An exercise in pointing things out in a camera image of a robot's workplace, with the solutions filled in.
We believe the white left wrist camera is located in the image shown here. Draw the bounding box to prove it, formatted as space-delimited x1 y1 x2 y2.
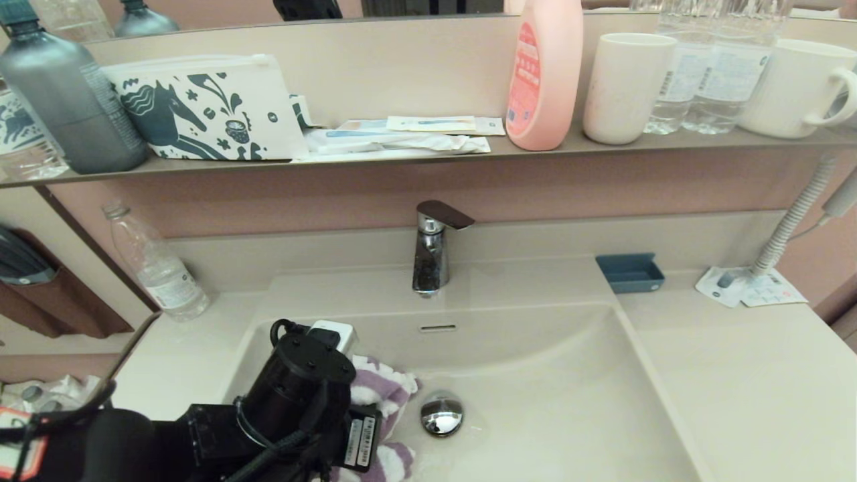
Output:
308 320 360 357

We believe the clear bottle blue print label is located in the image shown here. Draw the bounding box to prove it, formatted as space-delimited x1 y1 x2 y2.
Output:
0 74 70 181

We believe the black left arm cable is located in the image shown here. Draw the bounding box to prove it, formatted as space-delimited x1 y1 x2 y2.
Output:
224 382 335 482

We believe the crumpled white plastic wrapper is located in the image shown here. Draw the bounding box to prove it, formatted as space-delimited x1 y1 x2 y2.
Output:
305 129 493 157

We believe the grey wall shelf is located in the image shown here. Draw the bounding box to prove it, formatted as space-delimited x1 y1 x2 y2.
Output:
0 125 857 189

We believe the purple white striped towel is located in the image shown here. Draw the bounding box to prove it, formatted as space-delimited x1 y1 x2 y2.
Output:
335 353 421 482

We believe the shrink-wrapped bottle pack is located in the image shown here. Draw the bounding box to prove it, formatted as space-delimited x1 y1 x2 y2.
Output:
0 375 101 412

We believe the chrome drain stopper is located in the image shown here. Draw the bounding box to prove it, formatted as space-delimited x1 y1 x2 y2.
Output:
420 392 464 437

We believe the grey bottle teal cap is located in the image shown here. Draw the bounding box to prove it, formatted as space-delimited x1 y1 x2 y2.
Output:
0 0 149 175

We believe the white hair dryer handle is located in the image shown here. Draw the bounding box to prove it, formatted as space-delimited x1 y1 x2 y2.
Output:
820 167 857 218

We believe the white pouch blue horse print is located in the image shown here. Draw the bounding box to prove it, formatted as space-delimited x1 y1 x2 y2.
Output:
100 54 312 161

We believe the white sachet grey picture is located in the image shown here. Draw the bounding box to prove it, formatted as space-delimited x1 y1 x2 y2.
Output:
695 266 754 309

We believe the beige sink basin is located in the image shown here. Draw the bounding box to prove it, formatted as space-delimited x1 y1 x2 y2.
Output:
187 258 714 482

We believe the flat white sachet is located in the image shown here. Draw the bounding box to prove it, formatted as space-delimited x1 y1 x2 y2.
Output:
338 118 507 137

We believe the small white toothbrush packet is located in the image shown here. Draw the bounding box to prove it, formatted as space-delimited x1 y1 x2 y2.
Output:
387 116 477 133

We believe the metal towel rail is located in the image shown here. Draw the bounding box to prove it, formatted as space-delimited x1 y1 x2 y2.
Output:
107 311 163 396

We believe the chrome faucet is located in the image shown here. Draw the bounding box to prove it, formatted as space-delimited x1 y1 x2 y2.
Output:
412 200 476 299

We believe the clear water bottle white label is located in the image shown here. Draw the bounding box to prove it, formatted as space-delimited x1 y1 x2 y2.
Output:
682 0 791 135
644 0 720 135

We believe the brown hanging pouch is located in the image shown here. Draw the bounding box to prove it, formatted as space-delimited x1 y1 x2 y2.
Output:
0 228 133 339

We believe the blue soap dish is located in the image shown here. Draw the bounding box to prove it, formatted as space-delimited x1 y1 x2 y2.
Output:
596 253 666 295

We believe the white ceramic mug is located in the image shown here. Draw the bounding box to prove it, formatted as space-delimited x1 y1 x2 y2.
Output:
736 37 857 139

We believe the slim clear plastic bottle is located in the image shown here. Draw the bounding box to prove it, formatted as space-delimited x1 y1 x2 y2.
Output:
100 202 211 322

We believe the white coiled hose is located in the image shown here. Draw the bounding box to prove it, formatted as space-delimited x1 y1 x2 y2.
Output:
749 157 838 276

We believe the white plastic tumbler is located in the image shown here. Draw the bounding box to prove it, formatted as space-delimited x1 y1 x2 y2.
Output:
582 32 678 145

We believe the black hair dryer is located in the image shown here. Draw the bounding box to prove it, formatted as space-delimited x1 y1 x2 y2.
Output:
0 224 58 285

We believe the pink lotion bottle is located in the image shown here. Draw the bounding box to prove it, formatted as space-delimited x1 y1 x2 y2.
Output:
505 0 585 152

